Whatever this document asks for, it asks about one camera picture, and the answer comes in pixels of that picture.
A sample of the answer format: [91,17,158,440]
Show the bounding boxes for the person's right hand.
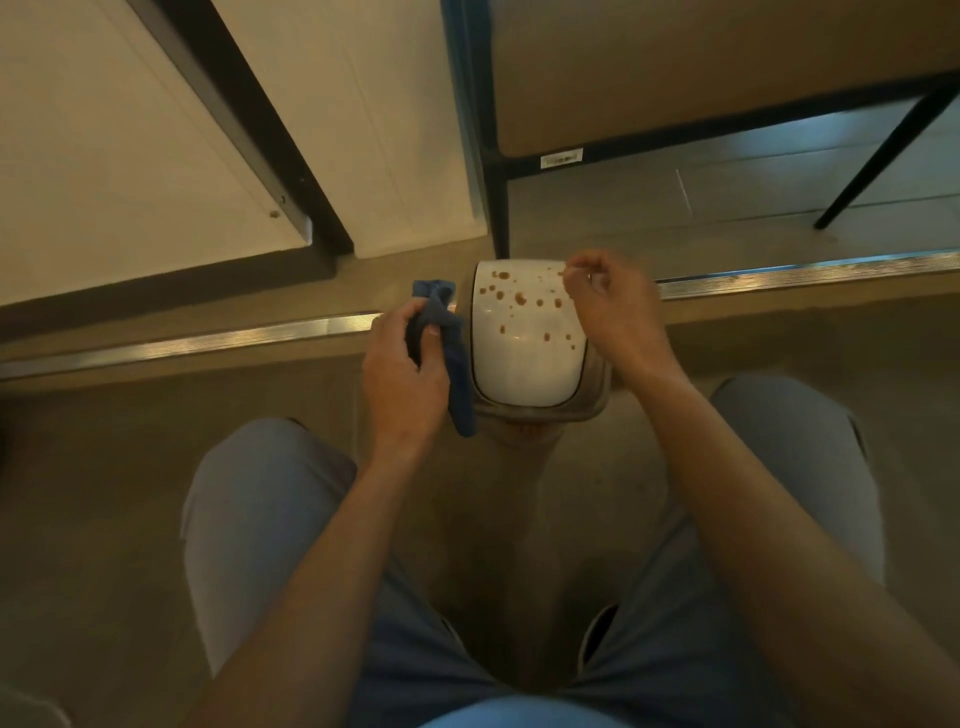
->
[562,250,685,391]

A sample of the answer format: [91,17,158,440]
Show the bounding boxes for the black frame beige chair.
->
[441,0,960,261]

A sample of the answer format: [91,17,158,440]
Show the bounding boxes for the white door panel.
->
[0,0,315,309]

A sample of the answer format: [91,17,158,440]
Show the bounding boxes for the grey trousers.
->
[180,373,891,728]

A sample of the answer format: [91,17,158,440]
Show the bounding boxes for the person's left hand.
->
[361,297,453,456]

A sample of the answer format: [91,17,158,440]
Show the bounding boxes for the light blue shirt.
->
[418,694,633,728]

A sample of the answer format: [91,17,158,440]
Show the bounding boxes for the black door frame bar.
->
[126,0,355,258]

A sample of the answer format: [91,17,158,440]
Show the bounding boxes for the person's right forearm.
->
[628,369,960,728]

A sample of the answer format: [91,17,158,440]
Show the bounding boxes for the white wall cabinet panel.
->
[211,0,490,261]

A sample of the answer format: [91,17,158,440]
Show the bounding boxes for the metal floor threshold strip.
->
[0,250,960,381]

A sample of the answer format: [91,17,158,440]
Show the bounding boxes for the stained white lid trash bin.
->
[456,258,613,445]

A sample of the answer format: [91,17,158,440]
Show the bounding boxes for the blue cleaning cloth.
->
[407,279,478,439]

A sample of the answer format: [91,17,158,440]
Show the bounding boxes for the person's left forearm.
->
[180,442,451,728]

